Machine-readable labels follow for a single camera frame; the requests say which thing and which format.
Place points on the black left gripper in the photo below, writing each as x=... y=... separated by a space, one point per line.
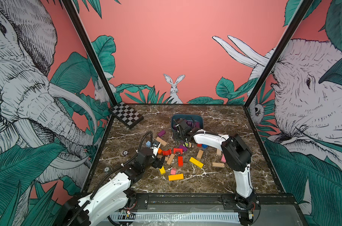
x=156 y=163

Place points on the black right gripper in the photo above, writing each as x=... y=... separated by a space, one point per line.
x=175 y=135

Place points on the teal plastic storage bin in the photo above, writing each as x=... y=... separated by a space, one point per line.
x=194 y=121

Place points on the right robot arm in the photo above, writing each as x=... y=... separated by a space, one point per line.
x=237 y=154

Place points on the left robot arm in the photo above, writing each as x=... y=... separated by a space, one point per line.
x=113 y=193

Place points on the red curved brick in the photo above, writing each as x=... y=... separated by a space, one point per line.
x=167 y=153

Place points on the purple long brick lower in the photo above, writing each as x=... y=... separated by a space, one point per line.
x=185 y=149

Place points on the pink small brick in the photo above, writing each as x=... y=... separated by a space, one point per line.
x=173 y=171

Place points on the red arch brick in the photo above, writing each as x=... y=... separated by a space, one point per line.
x=177 y=151

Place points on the light blue cube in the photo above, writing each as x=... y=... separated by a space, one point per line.
x=148 y=144

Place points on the purple rectangular brick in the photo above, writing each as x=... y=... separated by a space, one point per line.
x=161 y=133

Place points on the orange long flat brick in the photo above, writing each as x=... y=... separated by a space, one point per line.
x=176 y=177

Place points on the long natural wood brick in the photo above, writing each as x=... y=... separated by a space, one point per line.
x=161 y=141

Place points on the red rectangular brick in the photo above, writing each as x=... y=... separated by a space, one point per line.
x=180 y=161

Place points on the natural wood block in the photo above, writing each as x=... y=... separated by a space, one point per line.
x=199 y=155

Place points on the yellow tilted long brick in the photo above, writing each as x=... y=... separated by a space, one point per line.
x=196 y=162

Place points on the natural wood right plank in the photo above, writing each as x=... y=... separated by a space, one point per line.
x=218 y=165

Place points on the pink right brick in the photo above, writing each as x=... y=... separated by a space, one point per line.
x=223 y=160

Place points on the black white chessboard box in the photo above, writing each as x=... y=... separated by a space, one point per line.
x=126 y=114

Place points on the black frame post left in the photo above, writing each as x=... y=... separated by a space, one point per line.
x=71 y=10

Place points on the black frame post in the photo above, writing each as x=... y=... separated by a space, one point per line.
x=298 y=16
x=71 y=10

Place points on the black frame post right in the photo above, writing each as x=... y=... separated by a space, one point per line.
x=298 y=16

